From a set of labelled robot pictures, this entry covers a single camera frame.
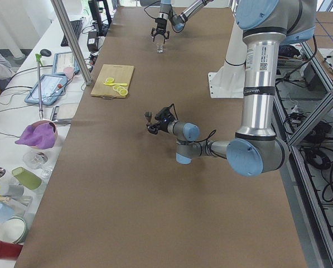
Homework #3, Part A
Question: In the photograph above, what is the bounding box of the steel jigger measuring cup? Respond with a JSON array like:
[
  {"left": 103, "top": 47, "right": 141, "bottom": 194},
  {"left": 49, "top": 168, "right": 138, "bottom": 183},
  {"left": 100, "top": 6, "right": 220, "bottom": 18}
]
[{"left": 144, "top": 111, "right": 152, "bottom": 126}]

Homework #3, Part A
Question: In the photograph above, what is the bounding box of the clear glass cup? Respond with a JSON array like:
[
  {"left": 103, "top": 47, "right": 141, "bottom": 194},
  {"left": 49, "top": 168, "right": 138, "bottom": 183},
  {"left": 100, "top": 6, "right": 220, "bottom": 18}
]
[{"left": 156, "top": 42, "right": 164, "bottom": 53}]

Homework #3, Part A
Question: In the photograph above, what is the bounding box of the green plastic cup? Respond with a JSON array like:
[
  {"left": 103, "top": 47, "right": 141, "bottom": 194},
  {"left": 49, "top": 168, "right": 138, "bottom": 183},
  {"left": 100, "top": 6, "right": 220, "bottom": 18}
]
[{"left": 12, "top": 167, "right": 42, "bottom": 190}]

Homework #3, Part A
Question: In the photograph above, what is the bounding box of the grey cup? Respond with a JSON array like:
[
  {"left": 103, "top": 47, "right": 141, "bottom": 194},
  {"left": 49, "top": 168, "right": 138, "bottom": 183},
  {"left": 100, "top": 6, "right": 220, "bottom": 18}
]
[{"left": 0, "top": 184, "right": 24, "bottom": 197}]

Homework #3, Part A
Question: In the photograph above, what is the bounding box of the light blue cup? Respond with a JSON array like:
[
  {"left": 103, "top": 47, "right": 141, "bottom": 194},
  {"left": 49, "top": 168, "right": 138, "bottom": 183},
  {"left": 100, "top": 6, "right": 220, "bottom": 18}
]
[{"left": 0, "top": 203, "right": 15, "bottom": 223}]

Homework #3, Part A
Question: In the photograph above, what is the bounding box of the red cylinder cup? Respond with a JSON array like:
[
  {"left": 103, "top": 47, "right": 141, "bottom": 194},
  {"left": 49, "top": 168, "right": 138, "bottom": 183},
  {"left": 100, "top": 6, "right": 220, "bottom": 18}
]
[{"left": 0, "top": 241, "right": 23, "bottom": 260}]

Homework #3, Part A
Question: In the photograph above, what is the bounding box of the black monitor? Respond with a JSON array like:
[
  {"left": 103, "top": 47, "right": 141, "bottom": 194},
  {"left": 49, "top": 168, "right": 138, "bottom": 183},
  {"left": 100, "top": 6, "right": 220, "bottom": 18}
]
[{"left": 88, "top": 0, "right": 112, "bottom": 36}]

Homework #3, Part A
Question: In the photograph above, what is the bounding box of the bamboo cutting board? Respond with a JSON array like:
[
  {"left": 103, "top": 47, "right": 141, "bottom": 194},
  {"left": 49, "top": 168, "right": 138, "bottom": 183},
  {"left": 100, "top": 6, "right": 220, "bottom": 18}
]
[{"left": 90, "top": 64, "right": 134, "bottom": 98}]

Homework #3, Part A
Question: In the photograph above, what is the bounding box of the lemon slice pair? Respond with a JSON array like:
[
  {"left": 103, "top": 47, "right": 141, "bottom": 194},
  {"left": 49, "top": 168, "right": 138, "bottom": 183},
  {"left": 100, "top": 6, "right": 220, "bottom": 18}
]
[{"left": 104, "top": 77, "right": 114, "bottom": 84}]

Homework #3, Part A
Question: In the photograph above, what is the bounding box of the black power adapter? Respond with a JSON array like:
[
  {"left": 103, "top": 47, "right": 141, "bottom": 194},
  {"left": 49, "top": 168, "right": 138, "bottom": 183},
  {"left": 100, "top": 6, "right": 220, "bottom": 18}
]
[{"left": 87, "top": 31, "right": 99, "bottom": 52}]

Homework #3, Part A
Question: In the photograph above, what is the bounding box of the black keyboard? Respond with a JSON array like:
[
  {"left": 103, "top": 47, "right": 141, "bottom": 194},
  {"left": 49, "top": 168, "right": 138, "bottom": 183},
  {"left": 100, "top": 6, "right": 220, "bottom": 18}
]
[{"left": 60, "top": 19, "right": 84, "bottom": 47}]

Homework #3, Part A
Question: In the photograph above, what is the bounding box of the kitchen scale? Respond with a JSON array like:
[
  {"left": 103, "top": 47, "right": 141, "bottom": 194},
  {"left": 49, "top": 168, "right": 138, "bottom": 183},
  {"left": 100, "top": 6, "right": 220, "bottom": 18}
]
[{"left": 50, "top": 103, "right": 79, "bottom": 125}]

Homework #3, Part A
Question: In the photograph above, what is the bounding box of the far teach pendant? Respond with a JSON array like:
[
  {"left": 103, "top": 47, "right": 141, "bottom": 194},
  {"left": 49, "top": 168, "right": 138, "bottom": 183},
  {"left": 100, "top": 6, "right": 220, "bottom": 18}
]
[{"left": 52, "top": 52, "right": 79, "bottom": 75}]

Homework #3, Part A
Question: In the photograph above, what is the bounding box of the teach pendant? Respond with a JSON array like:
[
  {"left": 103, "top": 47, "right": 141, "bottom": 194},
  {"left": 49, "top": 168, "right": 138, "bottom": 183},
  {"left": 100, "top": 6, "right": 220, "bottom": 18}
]
[
  {"left": 52, "top": 52, "right": 79, "bottom": 75},
  {"left": 25, "top": 74, "right": 67, "bottom": 106}
]

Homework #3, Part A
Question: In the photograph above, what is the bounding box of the pink bowl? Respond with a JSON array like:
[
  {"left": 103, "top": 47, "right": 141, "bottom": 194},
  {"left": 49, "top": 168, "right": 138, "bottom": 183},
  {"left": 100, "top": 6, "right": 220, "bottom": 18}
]
[{"left": 30, "top": 120, "right": 58, "bottom": 150}]

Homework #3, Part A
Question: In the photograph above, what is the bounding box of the near teach pendant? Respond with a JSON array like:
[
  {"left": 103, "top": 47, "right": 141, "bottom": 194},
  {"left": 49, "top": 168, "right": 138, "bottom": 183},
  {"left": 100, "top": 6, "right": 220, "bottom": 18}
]
[{"left": 25, "top": 74, "right": 67, "bottom": 106}]

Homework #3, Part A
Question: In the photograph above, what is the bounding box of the purple cloth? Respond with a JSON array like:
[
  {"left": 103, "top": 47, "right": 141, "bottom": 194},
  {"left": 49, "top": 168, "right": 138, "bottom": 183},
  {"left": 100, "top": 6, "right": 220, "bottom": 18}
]
[{"left": 15, "top": 122, "right": 55, "bottom": 150}]

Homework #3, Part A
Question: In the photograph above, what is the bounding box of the computer mouse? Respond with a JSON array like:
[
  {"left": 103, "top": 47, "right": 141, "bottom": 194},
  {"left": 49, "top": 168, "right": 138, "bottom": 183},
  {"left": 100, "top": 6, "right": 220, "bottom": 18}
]
[{"left": 40, "top": 49, "right": 51, "bottom": 57}]

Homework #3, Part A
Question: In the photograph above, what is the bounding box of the wine glass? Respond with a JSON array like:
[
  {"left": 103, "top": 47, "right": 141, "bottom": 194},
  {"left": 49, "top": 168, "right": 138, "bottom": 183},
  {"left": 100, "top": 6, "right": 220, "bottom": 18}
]
[{"left": 22, "top": 151, "right": 53, "bottom": 179}]

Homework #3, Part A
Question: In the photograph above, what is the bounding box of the white green bowl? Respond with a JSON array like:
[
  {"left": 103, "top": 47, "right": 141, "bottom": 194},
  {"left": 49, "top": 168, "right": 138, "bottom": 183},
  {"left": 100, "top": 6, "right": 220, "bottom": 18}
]
[{"left": 0, "top": 217, "right": 28, "bottom": 244}]

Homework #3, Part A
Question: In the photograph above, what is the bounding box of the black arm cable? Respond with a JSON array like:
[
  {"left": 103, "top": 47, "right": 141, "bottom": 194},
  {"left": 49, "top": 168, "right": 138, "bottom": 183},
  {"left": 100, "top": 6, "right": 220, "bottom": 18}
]
[{"left": 168, "top": 103, "right": 218, "bottom": 146}]

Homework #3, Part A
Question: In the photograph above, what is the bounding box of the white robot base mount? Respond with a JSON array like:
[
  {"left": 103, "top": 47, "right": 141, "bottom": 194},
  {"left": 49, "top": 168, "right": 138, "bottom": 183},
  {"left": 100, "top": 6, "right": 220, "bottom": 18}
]
[{"left": 208, "top": 22, "right": 247, "bottom": 98}]

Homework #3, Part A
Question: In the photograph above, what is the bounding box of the aluminium frame post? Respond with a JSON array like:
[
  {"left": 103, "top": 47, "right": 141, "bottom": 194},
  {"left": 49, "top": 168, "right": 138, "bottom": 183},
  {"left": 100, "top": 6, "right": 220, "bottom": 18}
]
[{"left": 51, "top": 0, "right": 92, "bottom": 85}]

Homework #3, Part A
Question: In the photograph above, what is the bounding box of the green handled grabber stick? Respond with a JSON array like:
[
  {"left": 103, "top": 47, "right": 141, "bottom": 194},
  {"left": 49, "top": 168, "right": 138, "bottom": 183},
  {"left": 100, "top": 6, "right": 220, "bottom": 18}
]
[{"left": 35, "top": 54, "right": 44, "bottom": 121}]

